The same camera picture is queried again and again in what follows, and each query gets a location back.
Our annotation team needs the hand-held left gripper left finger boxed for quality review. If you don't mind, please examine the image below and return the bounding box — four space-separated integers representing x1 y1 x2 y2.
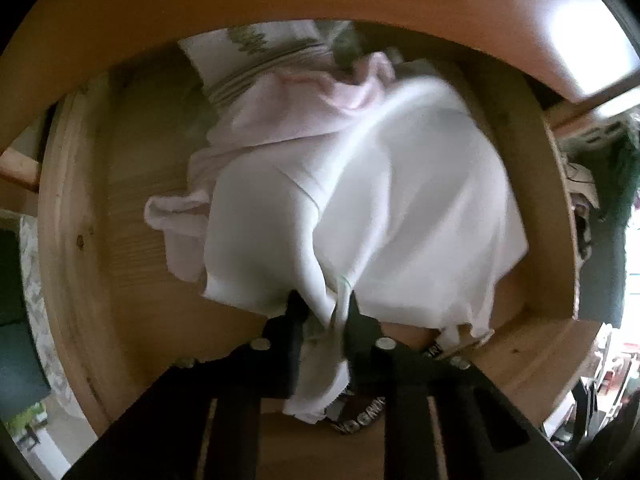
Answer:
62 290 311 480

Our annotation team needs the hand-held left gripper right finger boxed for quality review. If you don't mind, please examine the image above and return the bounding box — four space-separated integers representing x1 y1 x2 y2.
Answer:
345 295 576 480

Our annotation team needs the black lanyard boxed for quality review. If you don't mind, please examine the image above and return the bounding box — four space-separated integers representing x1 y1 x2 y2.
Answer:
325 340 448 438

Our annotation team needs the white garment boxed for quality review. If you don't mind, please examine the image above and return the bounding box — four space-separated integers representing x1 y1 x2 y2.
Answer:
202 57 530 423

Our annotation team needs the wooden drawer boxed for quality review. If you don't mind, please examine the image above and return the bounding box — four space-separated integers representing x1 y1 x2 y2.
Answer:
37 57 608 480

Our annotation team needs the pink garment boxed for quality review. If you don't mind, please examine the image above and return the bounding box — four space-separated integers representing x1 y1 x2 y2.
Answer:
144 52 398 286

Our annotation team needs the pink white cloth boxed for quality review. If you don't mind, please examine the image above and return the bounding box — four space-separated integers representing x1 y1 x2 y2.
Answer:
177 21 333 111

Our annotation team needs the grey floral bed quilt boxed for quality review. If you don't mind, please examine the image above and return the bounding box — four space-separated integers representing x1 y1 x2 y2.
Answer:
17 210 96 456

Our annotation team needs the green printed box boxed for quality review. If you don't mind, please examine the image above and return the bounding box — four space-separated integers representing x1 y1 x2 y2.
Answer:
5 400 46 451

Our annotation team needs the teal green cloth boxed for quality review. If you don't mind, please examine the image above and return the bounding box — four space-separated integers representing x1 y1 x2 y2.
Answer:
575 127 640 323

